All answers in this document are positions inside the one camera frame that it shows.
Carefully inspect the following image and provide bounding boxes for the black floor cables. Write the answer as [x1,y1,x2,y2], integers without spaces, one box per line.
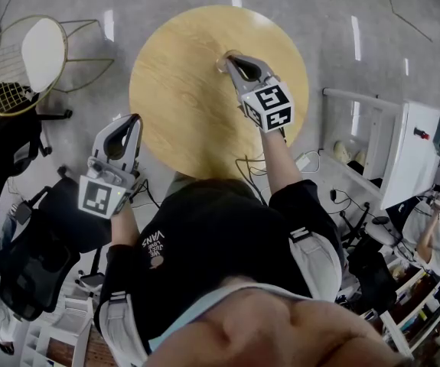
[234,154,270,206]

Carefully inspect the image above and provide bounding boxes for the black office chair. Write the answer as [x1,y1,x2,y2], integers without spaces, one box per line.
[0,103,73,225]
[0,165,113,323]
[347,239,400,315]

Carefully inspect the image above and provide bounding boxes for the white shelf with items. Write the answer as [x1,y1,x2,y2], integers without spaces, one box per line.
[372,258,440,362]

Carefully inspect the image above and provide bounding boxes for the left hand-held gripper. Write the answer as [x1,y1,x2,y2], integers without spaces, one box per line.
[77,112,145,220]

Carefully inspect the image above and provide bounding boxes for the white seat cushion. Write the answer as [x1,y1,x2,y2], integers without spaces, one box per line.
[20,17,67,94]

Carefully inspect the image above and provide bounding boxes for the clear drinking glass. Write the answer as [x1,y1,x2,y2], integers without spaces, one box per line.
[214,49,246,74]

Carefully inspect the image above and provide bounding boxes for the white power adapter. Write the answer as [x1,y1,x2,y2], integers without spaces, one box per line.
[294,151,313,172]

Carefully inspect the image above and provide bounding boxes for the grey harness shoulder strap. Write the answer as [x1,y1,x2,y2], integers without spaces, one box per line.
[288,227,344,304]
[96,291,150,366]

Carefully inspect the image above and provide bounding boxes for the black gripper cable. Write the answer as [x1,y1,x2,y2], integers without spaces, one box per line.
[129,177,163,209]

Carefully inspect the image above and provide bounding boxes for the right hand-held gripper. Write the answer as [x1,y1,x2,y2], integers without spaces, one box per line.
[224,54,295,134]

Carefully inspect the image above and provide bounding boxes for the person's black printed shirt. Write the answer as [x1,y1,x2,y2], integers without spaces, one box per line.
[93,177,345,355]

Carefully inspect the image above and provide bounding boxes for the white stool with black base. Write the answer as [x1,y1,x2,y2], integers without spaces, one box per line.
[340,200,403,250]

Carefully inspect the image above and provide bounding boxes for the person's right forearm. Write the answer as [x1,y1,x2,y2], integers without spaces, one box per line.
[259,126,305,206]

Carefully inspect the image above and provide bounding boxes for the person's left forearm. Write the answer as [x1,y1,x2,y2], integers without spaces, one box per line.
[109,204,142,248]

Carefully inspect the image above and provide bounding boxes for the white storage rack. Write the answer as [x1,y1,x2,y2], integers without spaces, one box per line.
[22,296,94,367]

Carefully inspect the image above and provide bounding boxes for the person's face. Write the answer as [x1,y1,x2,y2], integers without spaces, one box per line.
[145,275,414,367]

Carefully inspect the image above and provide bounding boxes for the white desk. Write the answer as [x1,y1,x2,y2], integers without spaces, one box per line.
[321,87,440,210]

